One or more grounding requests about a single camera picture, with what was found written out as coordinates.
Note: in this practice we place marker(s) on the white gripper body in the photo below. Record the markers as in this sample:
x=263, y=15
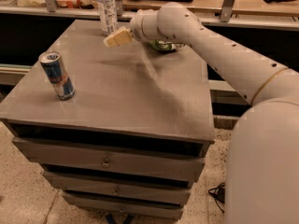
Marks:
x=136, y=26

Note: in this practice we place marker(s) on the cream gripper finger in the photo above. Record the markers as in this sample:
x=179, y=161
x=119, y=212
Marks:
x=121, y=37

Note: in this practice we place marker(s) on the clear plastic water bottle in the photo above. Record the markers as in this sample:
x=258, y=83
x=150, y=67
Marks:
x=108, y=16

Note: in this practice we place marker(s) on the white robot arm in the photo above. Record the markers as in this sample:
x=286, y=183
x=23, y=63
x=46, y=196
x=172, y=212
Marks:
x=262, y=172

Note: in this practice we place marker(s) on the Red Bull can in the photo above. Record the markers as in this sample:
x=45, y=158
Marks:
x=53, y=65

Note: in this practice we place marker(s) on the green chip bag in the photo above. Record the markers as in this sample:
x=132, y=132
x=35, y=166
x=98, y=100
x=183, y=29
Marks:
x=163, y=46

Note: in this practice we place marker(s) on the wooden shelf bench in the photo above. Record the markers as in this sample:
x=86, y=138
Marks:
x=242, y=13

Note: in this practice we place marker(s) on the black power adapter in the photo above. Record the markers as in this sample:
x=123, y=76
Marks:
x=220, y=194

